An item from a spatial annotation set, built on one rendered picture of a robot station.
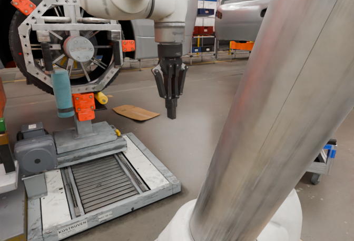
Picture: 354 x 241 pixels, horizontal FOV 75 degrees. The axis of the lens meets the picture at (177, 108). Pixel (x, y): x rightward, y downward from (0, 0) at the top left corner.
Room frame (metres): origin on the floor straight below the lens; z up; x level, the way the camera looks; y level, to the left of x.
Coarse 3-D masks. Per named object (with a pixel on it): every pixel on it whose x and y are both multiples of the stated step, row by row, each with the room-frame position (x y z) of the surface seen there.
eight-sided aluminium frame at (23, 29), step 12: (48, 0) 1.34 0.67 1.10; (60, 0) 1.37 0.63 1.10; (72, 0) 1.40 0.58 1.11; (36, 12) 1.31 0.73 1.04; (24, 24) 1.27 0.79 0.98; (24, 48) 1.26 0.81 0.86; (120, 48) 1.53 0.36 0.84; (36, 72) 1.28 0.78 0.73; (108, 72) 1.48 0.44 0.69; (48, 84) 1.30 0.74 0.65; (84, 84) 1.45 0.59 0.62; (96, 84) 1.45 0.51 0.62
